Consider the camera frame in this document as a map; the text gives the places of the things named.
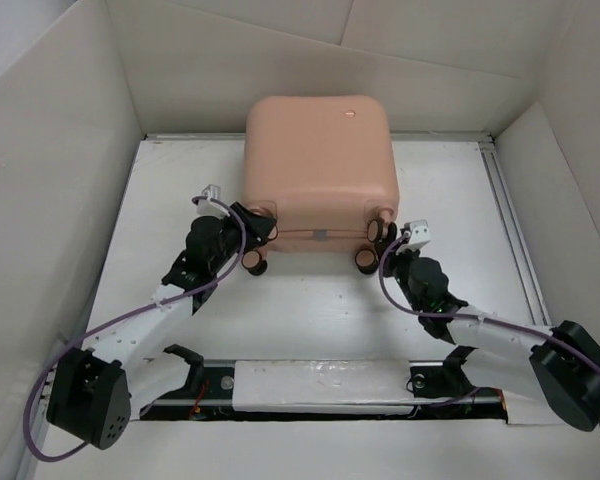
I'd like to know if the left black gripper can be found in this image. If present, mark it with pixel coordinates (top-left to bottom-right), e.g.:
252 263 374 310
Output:
210 204 275 274

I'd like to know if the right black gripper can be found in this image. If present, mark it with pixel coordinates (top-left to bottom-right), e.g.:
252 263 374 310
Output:
374 239 423 312

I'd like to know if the pink hard-shell suitcase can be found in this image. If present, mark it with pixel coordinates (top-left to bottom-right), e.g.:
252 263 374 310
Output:
242 95 400 276

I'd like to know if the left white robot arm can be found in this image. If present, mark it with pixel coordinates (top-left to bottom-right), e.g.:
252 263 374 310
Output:
46 196 276 450

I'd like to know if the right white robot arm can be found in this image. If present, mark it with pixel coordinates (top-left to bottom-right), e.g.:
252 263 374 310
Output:
378 245 600 432

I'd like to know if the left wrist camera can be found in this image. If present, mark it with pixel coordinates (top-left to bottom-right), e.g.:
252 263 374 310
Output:
192 184 221 209

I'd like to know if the aluminium frame rail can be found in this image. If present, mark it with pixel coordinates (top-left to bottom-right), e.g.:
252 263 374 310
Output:
478 136 551 325

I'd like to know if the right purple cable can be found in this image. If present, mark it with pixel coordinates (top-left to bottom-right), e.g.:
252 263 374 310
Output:
377 232 600 421

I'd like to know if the purple cable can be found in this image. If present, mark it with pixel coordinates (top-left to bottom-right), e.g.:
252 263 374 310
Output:
377 232 600 421
24 195 249 461

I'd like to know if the white padded base rail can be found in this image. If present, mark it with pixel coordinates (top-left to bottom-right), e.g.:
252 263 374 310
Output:
232 360 415 415

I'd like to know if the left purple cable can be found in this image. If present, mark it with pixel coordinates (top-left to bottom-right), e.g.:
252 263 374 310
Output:
24 195 249 461

